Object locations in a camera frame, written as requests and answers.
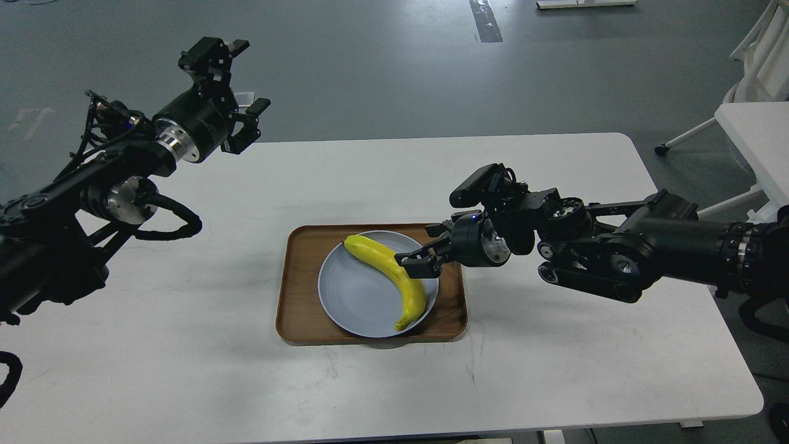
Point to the brown wooden tray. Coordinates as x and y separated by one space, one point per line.
301 319

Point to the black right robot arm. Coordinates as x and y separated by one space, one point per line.
611 250

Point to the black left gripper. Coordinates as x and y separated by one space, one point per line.
211 121

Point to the light blue round plate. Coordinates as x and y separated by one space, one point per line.
362 300

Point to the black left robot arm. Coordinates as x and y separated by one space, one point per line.
56 241

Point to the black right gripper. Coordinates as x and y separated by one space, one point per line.
465 238

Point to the white chair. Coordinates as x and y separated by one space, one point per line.
763 53

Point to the yellow banana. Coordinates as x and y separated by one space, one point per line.
382 258

